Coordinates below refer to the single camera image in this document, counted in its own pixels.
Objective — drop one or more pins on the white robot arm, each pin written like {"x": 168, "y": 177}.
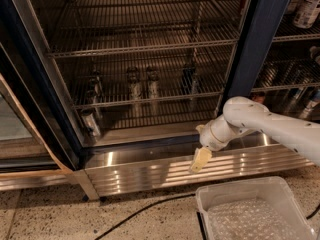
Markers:
{"x": 241, "y": 116}

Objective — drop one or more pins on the silver can bottom left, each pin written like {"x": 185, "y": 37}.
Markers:
{"x": 89, "y": 120}

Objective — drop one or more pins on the silver 7up can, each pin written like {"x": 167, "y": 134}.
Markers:
{"x": 153, "y": 82}

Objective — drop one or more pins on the white can upper right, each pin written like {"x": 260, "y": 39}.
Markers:
{"x": 306, "y": 14}

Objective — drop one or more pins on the wire fridge shelf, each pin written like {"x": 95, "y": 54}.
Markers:
{"x": 102, "y": 27}
{"x": 179, "y": 78}

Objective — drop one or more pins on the dark can at left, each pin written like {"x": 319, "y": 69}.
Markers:
{"x": 94, "y": 93}

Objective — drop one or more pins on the dark blue fridge door frame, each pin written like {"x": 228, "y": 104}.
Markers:
{"x": 261, "y": 23}

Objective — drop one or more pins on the stainless steel fridge base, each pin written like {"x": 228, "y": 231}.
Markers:
{"x": 163, "y": 163}

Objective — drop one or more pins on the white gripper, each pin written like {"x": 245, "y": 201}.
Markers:
{"x": 210, "y": 138}

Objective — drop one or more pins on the upper wire fridge shelf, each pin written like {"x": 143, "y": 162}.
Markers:
{"x": 102, "y": 27}

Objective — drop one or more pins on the bubble wrap sheet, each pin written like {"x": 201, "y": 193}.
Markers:
{"x": 251, "y": 219}

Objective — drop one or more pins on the can left of centre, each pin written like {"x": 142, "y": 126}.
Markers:
{"x": 134, "y": 82}

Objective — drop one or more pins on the lower wire fridge shelf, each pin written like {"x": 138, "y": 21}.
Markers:
{"x": 179, "y": 78}

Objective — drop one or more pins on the open glass fridge door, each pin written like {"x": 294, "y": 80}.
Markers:
{"x": 40, "y": 142}

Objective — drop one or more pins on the red soda can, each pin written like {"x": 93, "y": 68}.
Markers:
{"x": 258, "y": 97}

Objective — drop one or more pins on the blue white can right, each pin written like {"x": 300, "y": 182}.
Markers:
{"x": 311, "y": 103}

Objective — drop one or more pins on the clear plastic bin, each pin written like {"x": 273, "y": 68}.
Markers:
{"x": 274, "y": 190}

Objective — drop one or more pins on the right compartment wire shelf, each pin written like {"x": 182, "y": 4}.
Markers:
{"x": 282, "y": 69}

